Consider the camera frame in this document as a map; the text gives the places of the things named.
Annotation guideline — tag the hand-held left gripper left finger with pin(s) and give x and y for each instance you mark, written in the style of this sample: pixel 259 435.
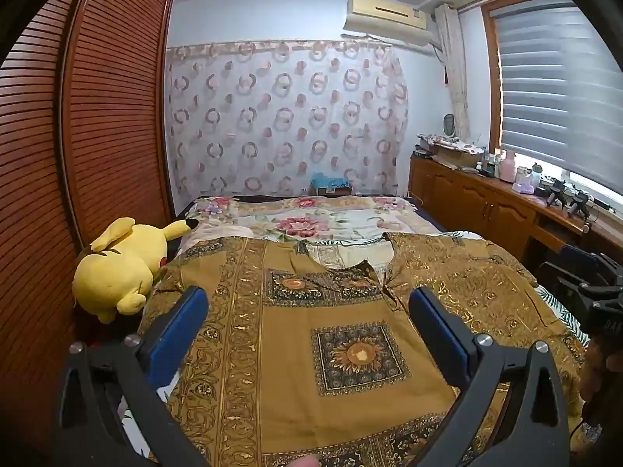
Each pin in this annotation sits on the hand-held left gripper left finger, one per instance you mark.
pixel 175 345

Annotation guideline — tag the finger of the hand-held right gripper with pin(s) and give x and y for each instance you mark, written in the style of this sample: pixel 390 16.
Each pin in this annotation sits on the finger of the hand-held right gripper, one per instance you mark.
pixel 564 282
pixel 579 255

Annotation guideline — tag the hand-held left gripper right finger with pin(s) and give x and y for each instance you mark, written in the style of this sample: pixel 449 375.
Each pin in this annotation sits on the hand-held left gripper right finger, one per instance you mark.
pixel 445 345

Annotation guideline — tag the brown patterned shirt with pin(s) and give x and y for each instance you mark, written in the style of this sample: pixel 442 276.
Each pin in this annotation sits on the brown patterned shirt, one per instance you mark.
pixel 292 360

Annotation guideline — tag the person's left hand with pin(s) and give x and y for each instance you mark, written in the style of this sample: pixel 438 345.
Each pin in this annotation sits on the person's left hand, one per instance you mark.
pixel 305 462

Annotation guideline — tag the leaf print bed sheet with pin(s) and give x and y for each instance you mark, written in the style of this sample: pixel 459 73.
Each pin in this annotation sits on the leaf print bed sheet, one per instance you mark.
pixel 555 306

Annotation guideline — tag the black device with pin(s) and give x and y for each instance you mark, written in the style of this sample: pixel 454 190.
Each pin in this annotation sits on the black device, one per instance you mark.
pixel 567 199

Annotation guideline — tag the purple container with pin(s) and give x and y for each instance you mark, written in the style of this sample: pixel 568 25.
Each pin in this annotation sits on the purple container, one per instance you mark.
pixel 523 187

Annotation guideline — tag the yellow plush toy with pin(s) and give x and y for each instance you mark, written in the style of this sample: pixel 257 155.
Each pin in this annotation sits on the yellow plush toy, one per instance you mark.
pixel 117 272

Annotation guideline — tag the beige cloth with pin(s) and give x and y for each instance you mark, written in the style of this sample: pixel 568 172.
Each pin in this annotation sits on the beige cloth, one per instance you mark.
pixel 209 238

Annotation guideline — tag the pink bottle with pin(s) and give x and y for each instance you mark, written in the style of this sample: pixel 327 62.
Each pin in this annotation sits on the pink bottle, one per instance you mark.
pixel 507 168

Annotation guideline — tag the wooden cabinet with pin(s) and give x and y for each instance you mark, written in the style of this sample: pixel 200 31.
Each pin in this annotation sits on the wooden cabinet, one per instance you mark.
pixel 467 199

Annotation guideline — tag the floral cloth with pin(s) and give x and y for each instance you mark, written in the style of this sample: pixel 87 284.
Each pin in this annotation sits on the floral cloth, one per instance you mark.
pixel 450 141

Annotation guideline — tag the grey window blind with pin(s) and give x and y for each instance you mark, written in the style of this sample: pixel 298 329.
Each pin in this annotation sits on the grey window blind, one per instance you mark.
pixel 555 82

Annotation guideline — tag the floral blanket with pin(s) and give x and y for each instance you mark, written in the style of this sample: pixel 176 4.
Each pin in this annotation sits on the floral blanket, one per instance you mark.
pixel 311 224

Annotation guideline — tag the small round fan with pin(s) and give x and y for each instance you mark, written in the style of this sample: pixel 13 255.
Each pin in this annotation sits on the small round fan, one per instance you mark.
pixel 449 125

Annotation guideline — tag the blue plastic bag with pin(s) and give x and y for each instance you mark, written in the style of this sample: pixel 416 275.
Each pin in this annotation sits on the blue plastic bag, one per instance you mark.
pixel 328 180

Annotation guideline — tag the white lace curtain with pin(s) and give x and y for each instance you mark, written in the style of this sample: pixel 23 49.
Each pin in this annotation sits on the white lace curtain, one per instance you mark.
pixel 455 73

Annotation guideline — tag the beige air conditioner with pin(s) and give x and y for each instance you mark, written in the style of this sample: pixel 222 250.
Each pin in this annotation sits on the beige air conditioner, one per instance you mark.
pixel 384 17

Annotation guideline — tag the wooden window frame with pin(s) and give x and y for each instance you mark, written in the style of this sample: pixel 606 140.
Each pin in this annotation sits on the wooden window frame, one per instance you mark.
pixel 492 82

